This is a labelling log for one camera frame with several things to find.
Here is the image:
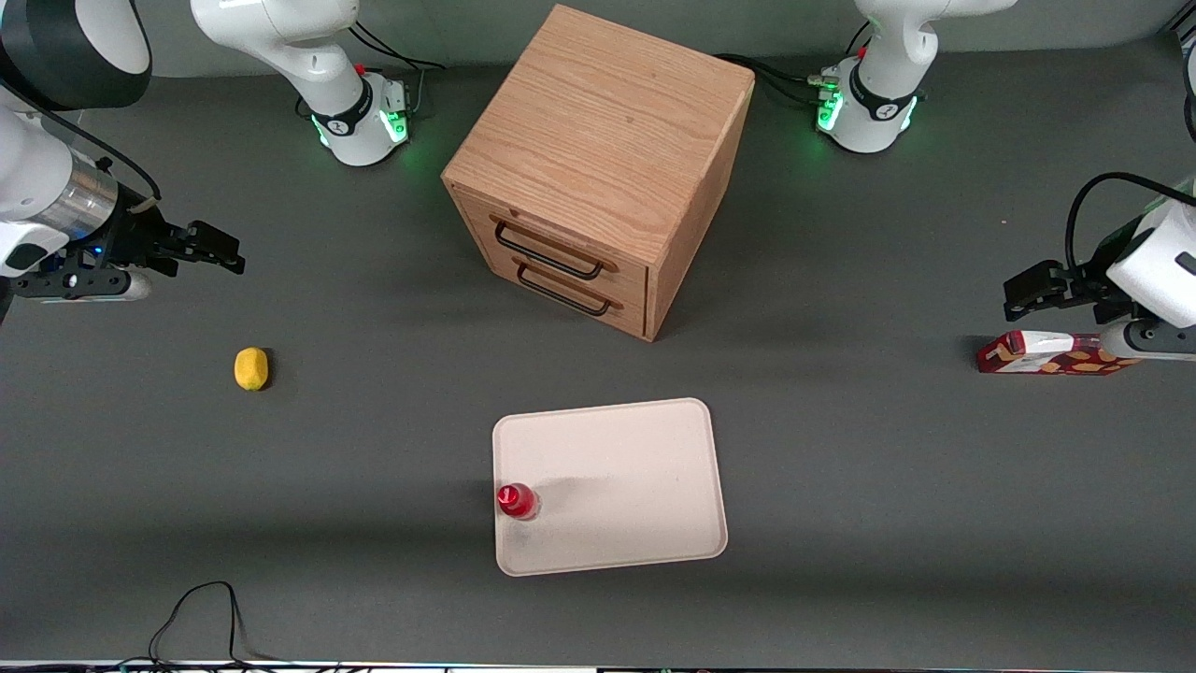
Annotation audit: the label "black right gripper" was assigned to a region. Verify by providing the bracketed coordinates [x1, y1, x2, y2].
[98, 187, 247, 277]

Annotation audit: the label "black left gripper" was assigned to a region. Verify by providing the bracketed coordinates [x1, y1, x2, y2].
[1004, 217, 1148, 324]

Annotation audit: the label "red coke bottle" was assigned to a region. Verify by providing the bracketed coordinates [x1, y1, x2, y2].
[496, 482, 541, 522]

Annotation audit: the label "beige plastic tray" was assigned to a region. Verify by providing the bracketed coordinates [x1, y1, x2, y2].
[491, 397, 729, 578]

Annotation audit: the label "red cookie box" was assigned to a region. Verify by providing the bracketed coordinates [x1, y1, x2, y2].
[975, 330, 1143, 376]

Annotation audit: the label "yellow lemon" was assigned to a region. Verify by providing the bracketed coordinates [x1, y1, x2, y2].
[234, 347, 270, 392]

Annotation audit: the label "wooden drawer cabinet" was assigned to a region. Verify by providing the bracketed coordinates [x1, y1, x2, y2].
[441, 4, 756, 343]

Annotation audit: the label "wooden drawer front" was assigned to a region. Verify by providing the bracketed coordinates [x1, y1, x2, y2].
[465, 229, 650, 341]
[452, 185, 650, 302]

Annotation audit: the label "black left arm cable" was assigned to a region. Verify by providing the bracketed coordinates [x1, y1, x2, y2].
[1065, 171, 1196, 272]

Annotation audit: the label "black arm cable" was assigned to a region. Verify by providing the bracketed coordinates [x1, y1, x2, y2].
[0, 82, 162, 202]
[1065, 171, 1196, 272]

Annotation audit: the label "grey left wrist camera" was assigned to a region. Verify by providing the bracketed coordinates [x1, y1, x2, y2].
[1098, 318, 1196, 363]

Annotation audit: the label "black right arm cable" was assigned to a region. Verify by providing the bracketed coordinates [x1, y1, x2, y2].
[0, 82, 162, 202]

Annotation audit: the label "black right arm base cables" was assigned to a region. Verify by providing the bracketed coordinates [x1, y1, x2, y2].
[348, 17, 448, 115]

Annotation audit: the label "black arm base cables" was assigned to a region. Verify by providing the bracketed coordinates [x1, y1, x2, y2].
[348, 17, 448, 115]
[715, 19, 875, 108]

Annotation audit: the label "black wire drawer handle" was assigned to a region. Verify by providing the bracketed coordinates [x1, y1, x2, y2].
[492, 220, 605, 281]
[516, 264, 613, 317]

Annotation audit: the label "black cable at table edge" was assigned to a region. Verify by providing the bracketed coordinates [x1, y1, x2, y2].
[148, 580, 281, 669]

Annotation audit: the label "black left arm base cables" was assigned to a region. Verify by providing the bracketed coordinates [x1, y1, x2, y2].
[715, 19, 875, 108]

